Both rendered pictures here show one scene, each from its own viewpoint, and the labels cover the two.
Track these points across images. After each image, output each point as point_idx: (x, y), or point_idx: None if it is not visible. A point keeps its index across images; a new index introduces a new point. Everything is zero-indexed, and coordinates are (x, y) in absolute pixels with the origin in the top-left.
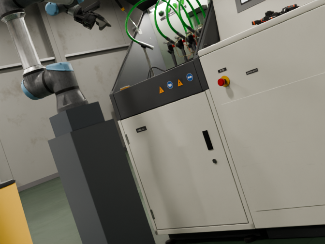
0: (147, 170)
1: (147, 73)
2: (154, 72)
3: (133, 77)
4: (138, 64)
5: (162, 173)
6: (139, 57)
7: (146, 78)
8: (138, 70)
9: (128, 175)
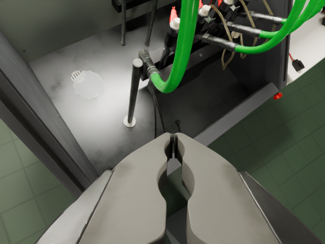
0: None
1: (31, 84)
2: (17, 61)
3: (64, 136)
4: (27, 89)
5: None
6: (8, 66)
7: (40, 96)
8: (42, 106)
9: None
